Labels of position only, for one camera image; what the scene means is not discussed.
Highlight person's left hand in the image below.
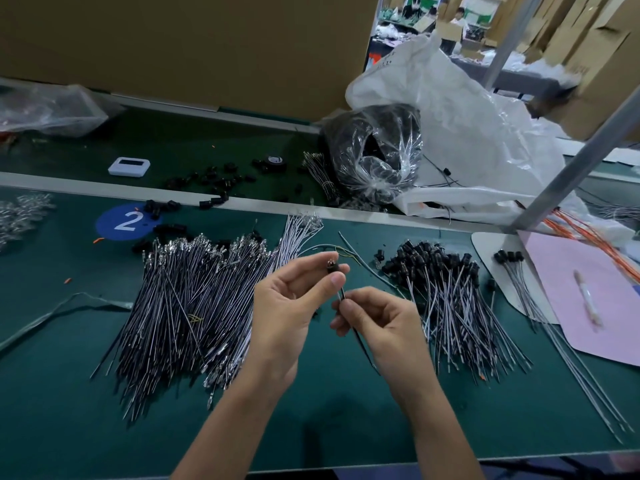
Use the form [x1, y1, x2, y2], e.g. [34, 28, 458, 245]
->
[245, 251, 351, 391]

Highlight grey metal frame post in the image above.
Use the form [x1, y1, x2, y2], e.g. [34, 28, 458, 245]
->
[483, 0, 546, 91]
[512, 89, 640, 233]

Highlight clear bag with black contents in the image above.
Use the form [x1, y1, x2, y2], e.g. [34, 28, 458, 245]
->
[323, 103, 424, 206]

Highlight small bundle of capped wires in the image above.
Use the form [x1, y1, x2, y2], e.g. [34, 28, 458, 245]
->
[493, 249, 636, 441]

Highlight brown cardboard panel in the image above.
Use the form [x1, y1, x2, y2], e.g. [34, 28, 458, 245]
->
[0, 0, 379, 123]

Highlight person's right forearm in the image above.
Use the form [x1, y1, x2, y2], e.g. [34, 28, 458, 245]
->
[395, 379, 486, 480]

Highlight large white plastic sack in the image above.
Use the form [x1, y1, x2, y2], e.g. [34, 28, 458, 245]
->
[345, 35, 636, 228]

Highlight small white timer device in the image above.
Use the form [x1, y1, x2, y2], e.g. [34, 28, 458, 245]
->
[108, 157, 152, 178]

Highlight bundle of orange wires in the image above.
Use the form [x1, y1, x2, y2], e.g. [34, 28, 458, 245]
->
[545, 207, 640, 284]

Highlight pile of wires with black caps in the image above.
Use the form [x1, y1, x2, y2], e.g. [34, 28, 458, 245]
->
[375, 239, 533, 383]

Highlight pink paper sheet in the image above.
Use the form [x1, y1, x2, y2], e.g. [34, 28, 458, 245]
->
[520, 231, 640, 368]

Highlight black plastic caps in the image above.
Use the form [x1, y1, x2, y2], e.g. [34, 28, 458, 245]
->
[130, 153, 321, 256]

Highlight pile of grey wires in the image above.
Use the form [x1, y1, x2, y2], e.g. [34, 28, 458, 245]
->
[90, 213, 326, 426]

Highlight person's right hand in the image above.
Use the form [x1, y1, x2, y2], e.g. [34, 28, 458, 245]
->
[330, 285, 436, 401]

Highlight clear plastic strip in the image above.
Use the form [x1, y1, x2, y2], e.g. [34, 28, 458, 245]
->
[0, 291, 133, 358]

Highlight crumpled clear plastic bag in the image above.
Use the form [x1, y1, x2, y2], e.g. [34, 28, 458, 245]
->
[0, 83, 121, 138]

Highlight blue round number sticker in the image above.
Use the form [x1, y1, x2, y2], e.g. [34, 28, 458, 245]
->
[95, 203, 163, 243]

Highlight stack of cardboard boxes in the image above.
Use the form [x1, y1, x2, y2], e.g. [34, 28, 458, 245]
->
[540, 0, 640, 141]

